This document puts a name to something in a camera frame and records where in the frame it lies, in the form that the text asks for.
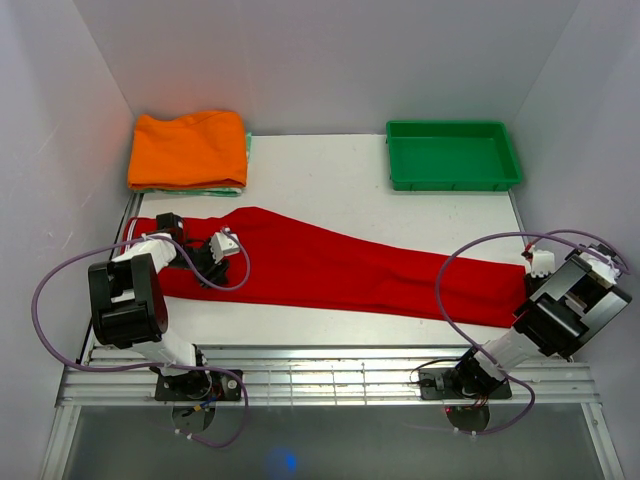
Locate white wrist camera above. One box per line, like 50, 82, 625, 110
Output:
209, 227, 241, 264
521, 245, 556, 278

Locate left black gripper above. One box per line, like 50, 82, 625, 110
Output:
164, 235, 229, 290

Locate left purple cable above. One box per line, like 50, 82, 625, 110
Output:
31, 229, 251, 449

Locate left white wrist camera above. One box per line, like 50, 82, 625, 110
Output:
209, 227, 241, 264

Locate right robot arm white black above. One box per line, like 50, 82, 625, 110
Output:
451, 244, 632, 397

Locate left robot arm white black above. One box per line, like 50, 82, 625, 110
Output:
88, 213, 240, 402

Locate red trousers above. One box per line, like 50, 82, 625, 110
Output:
122, 205, 531, 331

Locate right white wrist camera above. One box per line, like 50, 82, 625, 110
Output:
521, 245, 556, 278

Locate folded light green garment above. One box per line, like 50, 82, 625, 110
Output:
127, 127, 248, 196

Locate aluminium rail frame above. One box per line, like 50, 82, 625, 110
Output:
58, 188, 639, 479

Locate folded orange trousers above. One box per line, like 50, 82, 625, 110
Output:
127, 110, 248, 190

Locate green plastic tray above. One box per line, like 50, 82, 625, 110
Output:
386, 120, 522, 192

